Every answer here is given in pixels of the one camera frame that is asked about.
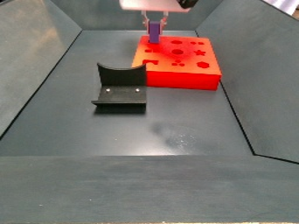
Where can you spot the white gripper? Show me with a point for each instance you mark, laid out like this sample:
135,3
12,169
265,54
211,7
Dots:
152,5

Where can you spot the purple rectangular block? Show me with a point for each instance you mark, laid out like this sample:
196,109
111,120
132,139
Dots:
154,32

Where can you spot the orange shape sorting board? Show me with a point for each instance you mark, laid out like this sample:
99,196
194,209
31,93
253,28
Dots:
180,62

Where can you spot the black curved bracket stand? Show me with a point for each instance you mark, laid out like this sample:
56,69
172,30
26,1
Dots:
123,90

